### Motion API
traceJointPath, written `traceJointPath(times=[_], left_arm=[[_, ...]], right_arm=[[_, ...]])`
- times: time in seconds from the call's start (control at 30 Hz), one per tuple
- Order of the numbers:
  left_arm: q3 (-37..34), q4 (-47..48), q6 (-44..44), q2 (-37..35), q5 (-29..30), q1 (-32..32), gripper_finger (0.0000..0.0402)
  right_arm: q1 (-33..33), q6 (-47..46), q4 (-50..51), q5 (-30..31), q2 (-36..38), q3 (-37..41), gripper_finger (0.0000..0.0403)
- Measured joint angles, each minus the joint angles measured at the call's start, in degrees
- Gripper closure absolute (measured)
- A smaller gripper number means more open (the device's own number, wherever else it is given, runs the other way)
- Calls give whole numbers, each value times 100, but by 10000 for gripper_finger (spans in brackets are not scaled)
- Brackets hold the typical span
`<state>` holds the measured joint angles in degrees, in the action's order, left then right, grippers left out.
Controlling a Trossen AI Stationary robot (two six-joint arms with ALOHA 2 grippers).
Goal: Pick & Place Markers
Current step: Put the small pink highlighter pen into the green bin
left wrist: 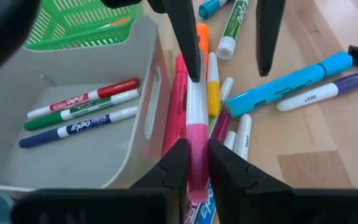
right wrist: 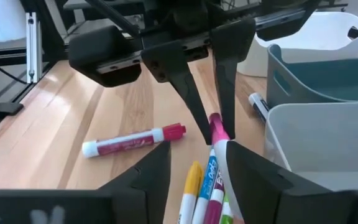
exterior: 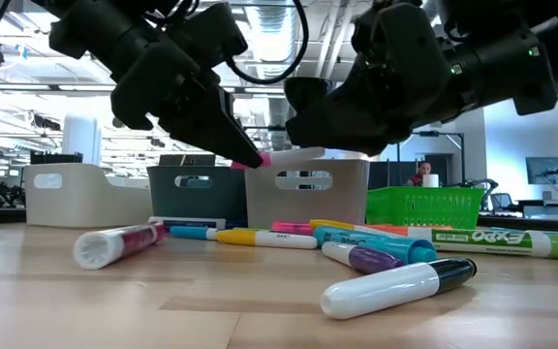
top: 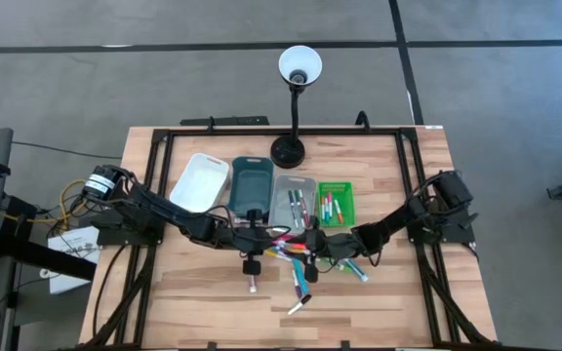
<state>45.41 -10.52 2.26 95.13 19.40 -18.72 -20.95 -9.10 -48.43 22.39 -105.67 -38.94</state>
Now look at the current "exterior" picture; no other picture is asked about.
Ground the person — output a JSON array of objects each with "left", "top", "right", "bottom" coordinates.
[{"left": 407, "top": 160, "right": 433, "bottom": 188}]

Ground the grey plastic bin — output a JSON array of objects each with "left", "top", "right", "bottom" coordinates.
[{"left": 243, "top": 158, "right": 371, "bottom": 230}]

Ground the black frame stand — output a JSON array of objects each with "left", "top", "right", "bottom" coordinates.
[{"left": 407, "top": 129, "right": 465, "bottom": 189}]

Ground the magenta thick Expo marker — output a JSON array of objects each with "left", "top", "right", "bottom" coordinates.
[{"left": 72, "top": 222, "right": 168, "bottom": 271}]

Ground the background desk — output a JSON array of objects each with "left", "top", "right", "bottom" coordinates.
[{"left": 515, "top": 198, "right": 558, "bottom": 220}]

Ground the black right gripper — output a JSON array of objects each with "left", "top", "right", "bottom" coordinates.
[{"left": 285, "top": 1, "right": 460, "bottom": 157}]

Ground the dark partition screen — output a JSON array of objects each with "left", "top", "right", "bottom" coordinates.
[{"left": 368, "top": 160, "right": 454, "bottom": 189}]

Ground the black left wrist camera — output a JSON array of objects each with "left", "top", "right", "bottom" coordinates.
[{"left": 170, "top": 2, "right": 250, "bottom": 74}]

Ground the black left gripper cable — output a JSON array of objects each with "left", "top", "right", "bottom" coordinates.
[{"left": 225, "top": 0, "right": 309, "bottom": 86}]

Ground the silver ceiling duct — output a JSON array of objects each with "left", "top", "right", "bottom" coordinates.
[{"left": 254, "top": 0, "right": 304, "bottom": 151}]

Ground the dark laptop screen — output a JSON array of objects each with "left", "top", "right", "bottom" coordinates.
[{"left": 158, "top": 153, "right": 218, "bottom": 168}]

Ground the black table frame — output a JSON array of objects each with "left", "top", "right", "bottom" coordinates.
[{"left": 477, "top": 214, "right": 558, "bottom": 232}]

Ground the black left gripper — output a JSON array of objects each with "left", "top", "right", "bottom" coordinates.
[{"left": 110, "top": 42, "right": 264, "bottom": 170}]

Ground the pink highlighter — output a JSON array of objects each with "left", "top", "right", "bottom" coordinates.
[{"left": 270, "top": 220, "right": 315, "bottom": 237}]

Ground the green mesh plastic basket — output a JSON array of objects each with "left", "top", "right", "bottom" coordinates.
[{"left": 364, "top": 186, "right": 486, "bottom": 231}]

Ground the dark wall monitor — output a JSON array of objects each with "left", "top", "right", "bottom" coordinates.
[{"left": 525, "top": 155, "right": 558, "bottom": 186}]

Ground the black-capped chunky white marker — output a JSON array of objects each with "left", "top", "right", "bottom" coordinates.
[{"left": 320, "top": 256, "right": 479, "bottom": 321}]

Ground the white plastic bin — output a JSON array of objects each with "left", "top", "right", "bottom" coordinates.
[{"left": 23, "top": 162, "right": 154, "bottom": 229}]

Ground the white pillar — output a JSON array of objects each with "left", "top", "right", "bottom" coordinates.
[{"left": 61, "top": 114, "right": 102, "bottom": 166}]

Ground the teal Sharpie marker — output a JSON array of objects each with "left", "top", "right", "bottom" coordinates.
[{"left": 313, "top": 224, "right": 439, "bottom": 266}]

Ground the green thick Expo marker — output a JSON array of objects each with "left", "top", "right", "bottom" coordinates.
[{"left": 407, "top": 227, "right": 558, "bottom": 263}]

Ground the black monitor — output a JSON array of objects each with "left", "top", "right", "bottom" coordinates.
[{"left": 29, "top": 151, "right": 84, "bottom": 165}]

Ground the purple-capped chunky white marker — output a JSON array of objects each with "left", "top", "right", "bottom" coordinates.
[{"left": 321, "top": 240, "right": 407, "bottom": 275}]

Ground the dark teal plastic bin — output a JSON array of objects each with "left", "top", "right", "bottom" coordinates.
[{"left": 146, "top": 165, "right": 249, "bottom": 224}]

